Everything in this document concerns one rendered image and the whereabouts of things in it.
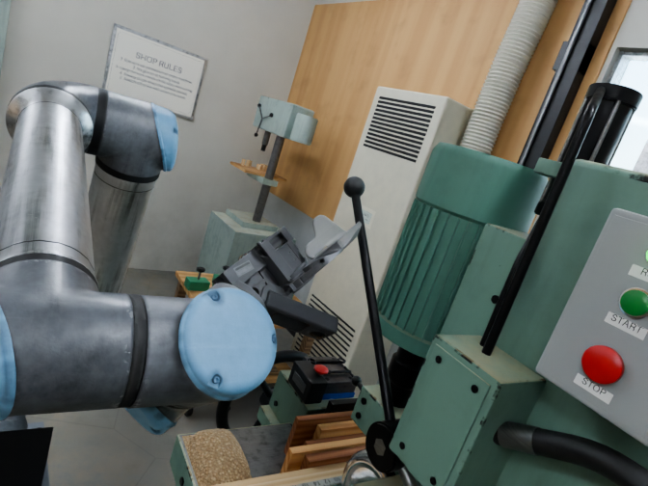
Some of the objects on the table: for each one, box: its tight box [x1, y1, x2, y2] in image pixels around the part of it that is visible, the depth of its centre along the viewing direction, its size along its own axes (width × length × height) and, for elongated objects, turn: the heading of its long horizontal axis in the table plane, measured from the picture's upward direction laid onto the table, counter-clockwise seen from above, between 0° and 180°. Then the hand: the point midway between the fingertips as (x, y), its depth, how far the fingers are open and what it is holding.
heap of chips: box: [182, 428, 253, 486], centre depth 74 cm, size 9×14×4 cm, turn 159°
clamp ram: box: [324, 398, 358, 414], centre depth 91 cm, size 9×8×9 cm
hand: (334, 245), depth 71 cm, fingers open, 14 cm apart
